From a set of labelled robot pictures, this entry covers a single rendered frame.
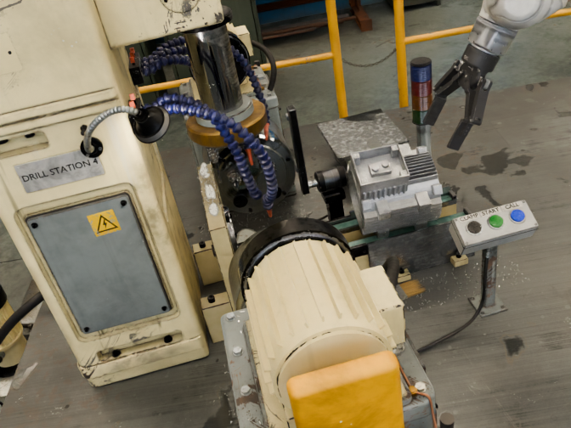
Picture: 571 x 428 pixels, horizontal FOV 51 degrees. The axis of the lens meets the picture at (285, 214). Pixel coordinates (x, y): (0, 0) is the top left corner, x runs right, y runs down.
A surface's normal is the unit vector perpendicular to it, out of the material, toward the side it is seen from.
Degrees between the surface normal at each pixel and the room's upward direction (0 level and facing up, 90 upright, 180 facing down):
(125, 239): 90
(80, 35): 90
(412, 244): 90
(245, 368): 0
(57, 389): 0
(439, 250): 90
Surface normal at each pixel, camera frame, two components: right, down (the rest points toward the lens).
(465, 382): -0.16, -0.81
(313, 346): 0.21, 0.53
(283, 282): -0.52, -0.65
